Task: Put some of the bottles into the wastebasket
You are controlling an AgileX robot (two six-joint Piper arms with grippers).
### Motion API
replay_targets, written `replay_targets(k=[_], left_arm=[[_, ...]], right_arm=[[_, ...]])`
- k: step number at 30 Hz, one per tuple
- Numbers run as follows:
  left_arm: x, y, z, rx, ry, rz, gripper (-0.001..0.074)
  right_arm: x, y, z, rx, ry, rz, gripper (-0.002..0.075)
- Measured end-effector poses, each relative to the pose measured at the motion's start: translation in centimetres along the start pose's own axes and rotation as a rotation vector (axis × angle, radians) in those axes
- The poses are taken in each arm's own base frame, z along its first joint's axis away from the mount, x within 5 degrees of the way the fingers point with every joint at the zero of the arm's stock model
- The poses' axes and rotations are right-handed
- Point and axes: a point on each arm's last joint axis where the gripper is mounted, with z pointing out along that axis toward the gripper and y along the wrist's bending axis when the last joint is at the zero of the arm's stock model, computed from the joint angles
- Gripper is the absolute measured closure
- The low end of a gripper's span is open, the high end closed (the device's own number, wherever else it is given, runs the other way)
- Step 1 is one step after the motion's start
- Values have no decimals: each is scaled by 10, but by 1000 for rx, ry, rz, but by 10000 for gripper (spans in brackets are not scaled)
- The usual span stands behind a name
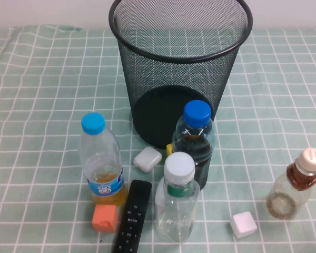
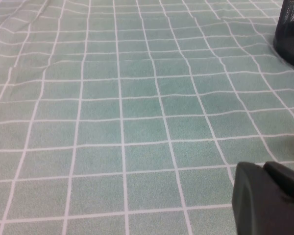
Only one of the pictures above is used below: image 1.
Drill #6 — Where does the clear white-capped bottle green label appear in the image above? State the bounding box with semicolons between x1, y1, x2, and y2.
154;151;201;243

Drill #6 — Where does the beige-capped bottle with brown label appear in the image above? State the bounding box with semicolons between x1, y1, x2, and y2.
265;148;316;220

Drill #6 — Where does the white earbud case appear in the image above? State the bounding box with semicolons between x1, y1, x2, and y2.
133;146;163;173

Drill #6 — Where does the blue-capped bottle with dark liquid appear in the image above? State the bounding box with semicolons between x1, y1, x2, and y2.
171;100;216;191

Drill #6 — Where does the light-blue-capped bottle with yellow liquid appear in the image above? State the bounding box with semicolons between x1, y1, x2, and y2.
78;112;128;207

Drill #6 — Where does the black remote control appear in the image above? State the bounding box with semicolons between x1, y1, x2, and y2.
113;179;153;253

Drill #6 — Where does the orange cube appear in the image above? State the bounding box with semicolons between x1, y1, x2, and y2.
91;204;119;233

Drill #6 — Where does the green white checked tablecloth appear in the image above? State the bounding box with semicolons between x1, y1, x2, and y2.
0;25;316;253

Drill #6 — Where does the white cube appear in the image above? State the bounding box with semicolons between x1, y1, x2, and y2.
229;211;258;239

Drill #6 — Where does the black wire mesh wastebasket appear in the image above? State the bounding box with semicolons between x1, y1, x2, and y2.
107;0;253;150

